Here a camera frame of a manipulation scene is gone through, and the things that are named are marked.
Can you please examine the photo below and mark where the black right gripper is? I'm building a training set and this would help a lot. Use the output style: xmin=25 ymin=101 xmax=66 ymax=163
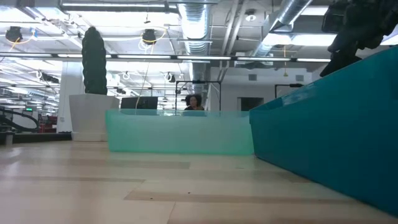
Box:
xmin=319 ymin=0 xmax=398 ymax=78

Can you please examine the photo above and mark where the dark teal plastic bin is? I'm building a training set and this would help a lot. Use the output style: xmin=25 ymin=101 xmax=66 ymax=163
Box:
xmin=249 ymin=45 xmax=398 ymax=217

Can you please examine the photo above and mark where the translucent light green bin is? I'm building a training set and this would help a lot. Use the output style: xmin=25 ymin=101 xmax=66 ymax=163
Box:
xmin=104 ymin=108 xmax=254 ymax=156

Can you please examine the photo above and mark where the linear ceiling light strip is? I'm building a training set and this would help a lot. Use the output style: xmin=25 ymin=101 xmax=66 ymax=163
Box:
xmin=0 ymin=52 xmax=332 ymax=63

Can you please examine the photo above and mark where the person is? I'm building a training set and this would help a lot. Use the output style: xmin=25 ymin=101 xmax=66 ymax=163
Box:
xmin=183 ymin=93 xmax=205 ymax=111

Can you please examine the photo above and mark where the black computer monitor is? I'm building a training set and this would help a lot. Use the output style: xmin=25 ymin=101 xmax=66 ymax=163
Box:
xmin=120 ymin=96 xmax=159 ymax=110

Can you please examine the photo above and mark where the tall dark green cactus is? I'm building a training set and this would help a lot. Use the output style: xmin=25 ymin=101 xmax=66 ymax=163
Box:
xmin=81 ymin=26 xmax=108 ymax=96

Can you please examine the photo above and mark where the white square planter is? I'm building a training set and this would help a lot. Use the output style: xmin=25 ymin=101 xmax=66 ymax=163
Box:
xmin=68 ymin=93 xmax=121 ymax=142

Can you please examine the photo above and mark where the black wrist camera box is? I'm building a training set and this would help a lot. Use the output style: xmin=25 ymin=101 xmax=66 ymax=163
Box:
xmin=321 ymin=2 xmax=346 ymax=34

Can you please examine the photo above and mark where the small black metal frame stand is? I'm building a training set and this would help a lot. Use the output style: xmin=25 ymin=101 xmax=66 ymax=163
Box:
xmin=274 ymin=83 xmax=305 ymax=99

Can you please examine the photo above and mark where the slanted silver ventilation duct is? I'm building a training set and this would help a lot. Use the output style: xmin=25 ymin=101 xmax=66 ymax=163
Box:
xmin=248 ymin=0 xmax=313 ymax=57

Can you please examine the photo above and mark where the vertical silver ventilation duct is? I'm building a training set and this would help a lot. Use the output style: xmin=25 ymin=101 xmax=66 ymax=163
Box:
xmin=177 ymin=2 xmax=213 ymax=110

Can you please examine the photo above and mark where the black ceiling cable reel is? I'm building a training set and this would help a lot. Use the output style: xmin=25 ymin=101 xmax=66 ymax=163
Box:
xmin=5 ymin=26 xmax=24 ymax=43
xmin=142 ymin=28 xmax=157 ymax=45

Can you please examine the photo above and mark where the black curved hose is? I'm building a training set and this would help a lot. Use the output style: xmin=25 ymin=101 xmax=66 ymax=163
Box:
xmin=0 ymin=107 xmax=40 ymax=132

